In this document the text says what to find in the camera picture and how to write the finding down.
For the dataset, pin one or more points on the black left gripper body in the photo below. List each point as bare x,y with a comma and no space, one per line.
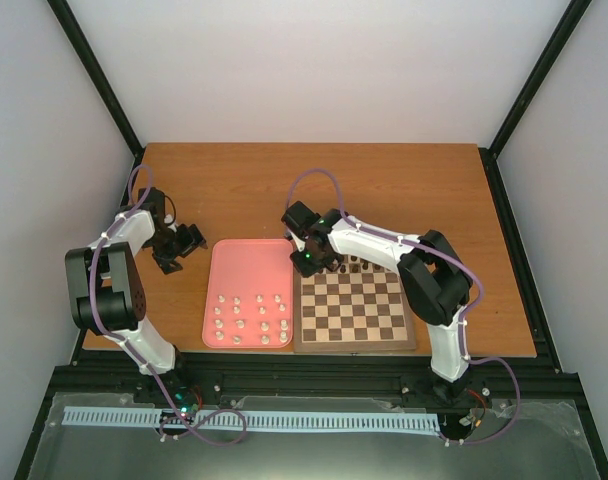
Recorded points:
172,245

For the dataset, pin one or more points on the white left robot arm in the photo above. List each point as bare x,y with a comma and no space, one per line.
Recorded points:
106,292

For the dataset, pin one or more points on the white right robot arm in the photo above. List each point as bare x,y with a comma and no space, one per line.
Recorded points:
439,288

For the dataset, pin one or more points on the wooden chess board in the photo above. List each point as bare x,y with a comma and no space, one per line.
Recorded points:
352,313

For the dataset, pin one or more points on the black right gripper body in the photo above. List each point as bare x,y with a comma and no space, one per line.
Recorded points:
313,262

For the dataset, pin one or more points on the black aluminium frame rail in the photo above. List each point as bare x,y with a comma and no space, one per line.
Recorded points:
402,381

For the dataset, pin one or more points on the pink plastic tray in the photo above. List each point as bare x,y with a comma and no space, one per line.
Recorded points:
246,268

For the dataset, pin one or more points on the light blue cable duct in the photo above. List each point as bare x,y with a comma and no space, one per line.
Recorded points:
256,421

